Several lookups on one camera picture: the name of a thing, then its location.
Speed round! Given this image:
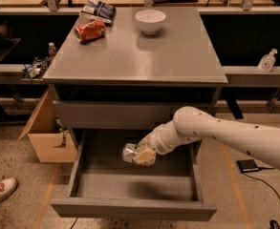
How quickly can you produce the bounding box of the open grey middle drawer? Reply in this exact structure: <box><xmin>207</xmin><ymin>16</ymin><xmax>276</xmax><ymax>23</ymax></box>
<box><xmin>51</xmin><ymin>130</ymin><xmax>217</xmax><ymax>221</ymax></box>

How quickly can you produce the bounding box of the black foot pedal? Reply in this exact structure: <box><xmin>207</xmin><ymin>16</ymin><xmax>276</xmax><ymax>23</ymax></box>
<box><xmin>236</xmin><ymin>159</ymin><xmax>259</xmax><ymax>173</ymax></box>

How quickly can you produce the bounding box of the blue chip bag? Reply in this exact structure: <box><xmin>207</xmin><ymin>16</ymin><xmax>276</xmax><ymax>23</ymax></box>
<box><xmin>80</xmin><ymin>0</ymin><xmax>116</xmax><ymax>24</ymax></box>

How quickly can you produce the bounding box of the small plastic water bottle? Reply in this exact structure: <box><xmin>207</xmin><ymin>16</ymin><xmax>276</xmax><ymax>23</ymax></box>
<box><xmin>48</xmin><ymin>42</ymin><xmax>57</xmax><ymax>60</ymax></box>

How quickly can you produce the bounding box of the white ceramic bowl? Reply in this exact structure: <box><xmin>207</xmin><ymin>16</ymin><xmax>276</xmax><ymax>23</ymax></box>
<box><xmin>135</xmin><ymin>10</ymin><xmax>166</xmax><ymax>34</ymax></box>

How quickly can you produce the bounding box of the black pedal cable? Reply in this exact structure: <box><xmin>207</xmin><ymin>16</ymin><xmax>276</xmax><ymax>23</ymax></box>
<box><xmin>241</xmin><ymin>165</ymin><xmax>280</xmax><ymax>229</ymax></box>

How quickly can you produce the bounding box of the crushed orange soda can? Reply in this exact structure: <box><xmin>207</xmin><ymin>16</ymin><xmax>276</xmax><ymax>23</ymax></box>
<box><xmin>75</xmin><ymin>19</ymin><xmax>106</xmax><ymax>43</ymax></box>

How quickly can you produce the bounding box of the wire basket with clutter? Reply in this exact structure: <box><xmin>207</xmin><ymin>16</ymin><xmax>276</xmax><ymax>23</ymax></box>
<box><xmin>22</xmin><ymin>57</ymin><xmax>50</xmax><ymax>80</ymax></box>

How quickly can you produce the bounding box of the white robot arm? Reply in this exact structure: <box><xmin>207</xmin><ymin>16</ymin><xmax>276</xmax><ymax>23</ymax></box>
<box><xmin>139</xmin><ymin>107</ymin><xmax>280</xmax><ymax>170</ymax></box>

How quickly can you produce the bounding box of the clear sanitizer pump bottle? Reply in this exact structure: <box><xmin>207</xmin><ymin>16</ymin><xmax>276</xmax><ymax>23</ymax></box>
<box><xmin>257</xmin><ymin>49</ymin><xmax>277</xmax><ymax>73</ymax></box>

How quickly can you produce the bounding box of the crushed silver 7up can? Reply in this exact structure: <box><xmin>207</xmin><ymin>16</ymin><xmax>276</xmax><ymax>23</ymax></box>
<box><xmin>122</xmin><ymin>143</ymin><xmax>149</xmax><ymax>164</ymax></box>

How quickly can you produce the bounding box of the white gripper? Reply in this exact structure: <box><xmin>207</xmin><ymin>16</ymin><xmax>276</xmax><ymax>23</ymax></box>
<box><xmin>133</xmin><ymin>124</ymin><xmax>178</xmax><ymax>166</ymax></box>

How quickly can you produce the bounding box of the closed grey top drawer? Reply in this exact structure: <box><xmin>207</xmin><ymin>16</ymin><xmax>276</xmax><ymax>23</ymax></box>
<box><xmin>52</xmin><ymin>99</ymin><xmax>218</xmax><ymax>132</ymax></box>

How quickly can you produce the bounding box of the grey drawer cabinet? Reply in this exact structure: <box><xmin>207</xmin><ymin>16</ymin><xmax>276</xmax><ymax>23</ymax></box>
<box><xmin>42</xmin><ymin>6</ymin><xmax>228</xmax><ymax>222</ymax></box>

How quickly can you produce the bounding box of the cardboard box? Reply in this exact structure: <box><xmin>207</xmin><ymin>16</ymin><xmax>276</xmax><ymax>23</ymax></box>
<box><xmin>18</xmin><ymin>89</ymin><xmax>77</xmax><ymax>162</ymax></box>

